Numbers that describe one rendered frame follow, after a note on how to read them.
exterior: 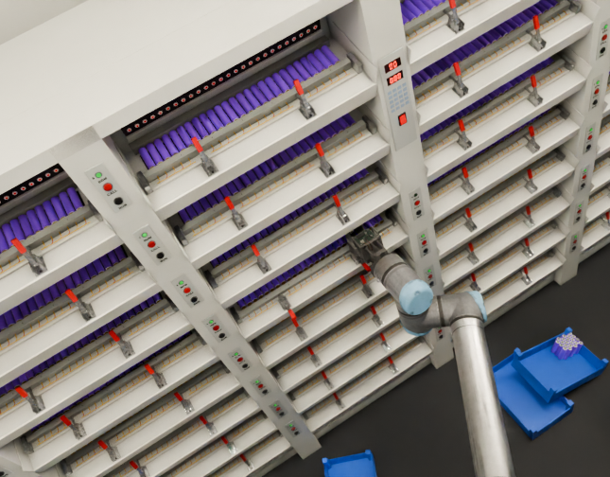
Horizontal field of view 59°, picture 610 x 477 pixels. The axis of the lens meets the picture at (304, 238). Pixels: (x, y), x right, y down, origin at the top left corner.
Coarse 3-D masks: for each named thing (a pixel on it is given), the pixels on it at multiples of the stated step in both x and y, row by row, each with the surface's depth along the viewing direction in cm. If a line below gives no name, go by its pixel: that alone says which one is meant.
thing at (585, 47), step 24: (600, 0) 148; (600, 24) 154; (576, 48) 163; (600, 72) 167; (576, 96) 174; (600, 96) 174; (600, 120) 183; (576, 144) 186; (576, 168) 194; (576, 192) 204; (576, 264) 242
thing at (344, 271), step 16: (400, 224) 171; (384, 240) 171; (400, 240) 170; (336, 272) 168; (352, 272) 168; (304, 288) 167; (320, 288) 166; (304, 304) 167; (240, 320) 163; (256, 320) 164; (272, 320) 164; (256, 336) 167
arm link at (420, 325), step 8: (432, 304) 150; (400, 312) 149; (424, 312) 148; (432, 312) 149; (400, 320) 156; (408, 320) 150; (416, 320) 149; (424, 320) 150; (432, 320) 149; (440, 320) 149; (408, 328) 154; (416, 328) 152; (424, 328) 152
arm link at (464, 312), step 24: (456, 312) 147; (480, 312) 146; (456, 336) 143; (480, 336) 141; (456, 360) 142; (480, 360) 136; (480, 384) 131; (480, 408) 127; (480, 432) 124; (504, 432) 124; (480, 456) 121; (504, 456) 120
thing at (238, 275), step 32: (352, 192) 157; (384, 192) 157; (288, 224) 154; (320, 224) 155; (352, 224) 155; (224, 256) 154; (256, 256) 153; (288, 256) 152; (224, 288) 151; (256, 288) 153
